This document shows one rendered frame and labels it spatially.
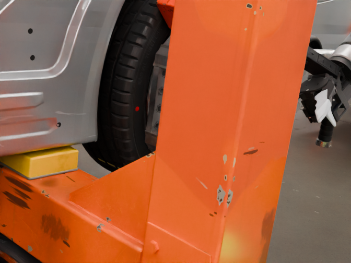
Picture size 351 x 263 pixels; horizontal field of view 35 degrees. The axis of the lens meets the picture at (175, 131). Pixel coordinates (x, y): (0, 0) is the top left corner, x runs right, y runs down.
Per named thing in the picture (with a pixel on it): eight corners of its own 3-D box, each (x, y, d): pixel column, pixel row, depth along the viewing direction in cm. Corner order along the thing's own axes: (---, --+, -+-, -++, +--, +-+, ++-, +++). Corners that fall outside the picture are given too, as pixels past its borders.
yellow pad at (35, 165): (44, 152, 139) (46, 133, 138) (79, 170, 131) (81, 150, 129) (-5, 160, 129) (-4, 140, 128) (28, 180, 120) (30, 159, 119)
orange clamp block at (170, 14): (185, 10, 139) (171, -18, 133) (209, 15, 134) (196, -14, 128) (168, 30, 137) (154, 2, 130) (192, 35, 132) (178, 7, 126)
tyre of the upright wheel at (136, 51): (242, 50, 204) (155, -90, 155) (297, 63, 190) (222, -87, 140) (149, 205, 189) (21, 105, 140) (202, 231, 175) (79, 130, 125)
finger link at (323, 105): (343, 135, 102) (339, 112, 110) (330, 109, 100) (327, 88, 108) (328, 142, 103) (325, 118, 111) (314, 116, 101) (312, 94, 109)
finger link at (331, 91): (339, 101, 104) (335, 82, 112) (335, 95, 104) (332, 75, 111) (315, 111, 106) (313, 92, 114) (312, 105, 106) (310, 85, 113)
